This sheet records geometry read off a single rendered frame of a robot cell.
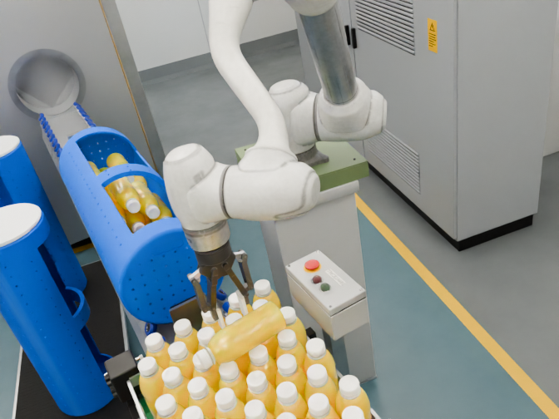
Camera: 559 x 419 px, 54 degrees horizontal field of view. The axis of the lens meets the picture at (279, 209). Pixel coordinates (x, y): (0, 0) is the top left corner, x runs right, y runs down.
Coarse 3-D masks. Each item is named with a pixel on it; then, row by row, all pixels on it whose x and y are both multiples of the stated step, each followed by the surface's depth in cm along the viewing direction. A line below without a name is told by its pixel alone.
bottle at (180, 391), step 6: (186, 378) 117; (180, 384) 114; (186, 384) 116; (168, 390) 114; (174, 390) 114; (180, 390) 114; (186, 390) 115; (174, 396) 114; (180, 396) 114; (186, 396) 115; (180, 402) 115; (186, 402) 115
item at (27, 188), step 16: (0, 160) 248; (16, 160) 254; (0, 176) 276; (16, 176) 255; (32, 176) 264; (0, 192) 278; (16, 192) 257; (32, 192) 263; (48, 208) 274; (48, 240) 275; (64, 240) 286; (64, 256) 285; (64, 272) 286; (80, 272) 298; (80, 288) 297
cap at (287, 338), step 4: (280, 332) 119; (284, 332) 119; (288, 332) 118; (292, 332) 118; (280, 336) 118; (284, 336) 118; (288, 336) 117; (292, 336) 117; (280, 340) 117; (284, 340) 116; (288, 340) 116; (292, 340) 116; (280, 344) 117; (284, 344) 116; (288, 344) 116; (292, 344) 117
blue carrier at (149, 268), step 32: (96, 128) 200; (64, 160) 194; (96, 160) 207; (128, 160) 213; (96, 192) 162; (160, 192) 190; (96, 224) 154; (160, 224) 137; (128, 256) 133; (160, 256) 136; (192, 256) 140; (128, 288) 135; (160, 288) 140; (192, 288) 145; (160, 320) 144
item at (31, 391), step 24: (96, 264) 319; (96, 288) 299; (96, 312) 283; (120, 312) 280; (96, 336) 268; (120, 336) 265; (24, 360) 262; (24, 384) 249; (24, 408) 237; (48, 408) 235; (120, 408) 228
